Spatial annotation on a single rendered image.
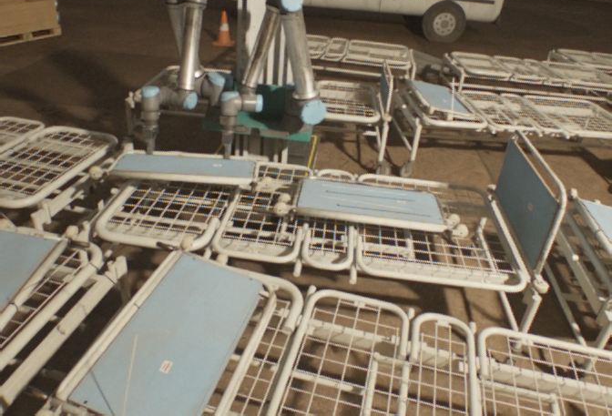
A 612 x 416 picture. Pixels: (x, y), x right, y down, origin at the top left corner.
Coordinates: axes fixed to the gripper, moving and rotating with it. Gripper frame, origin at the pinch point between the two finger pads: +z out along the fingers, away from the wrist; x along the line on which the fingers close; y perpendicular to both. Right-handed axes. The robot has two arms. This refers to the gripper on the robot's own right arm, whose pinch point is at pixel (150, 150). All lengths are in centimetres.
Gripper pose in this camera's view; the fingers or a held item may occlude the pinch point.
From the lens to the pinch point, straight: 266.1
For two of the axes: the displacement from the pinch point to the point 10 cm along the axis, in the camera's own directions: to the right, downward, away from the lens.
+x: -0.2, -2.9, 9.6
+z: -0.7, 9.6, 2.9
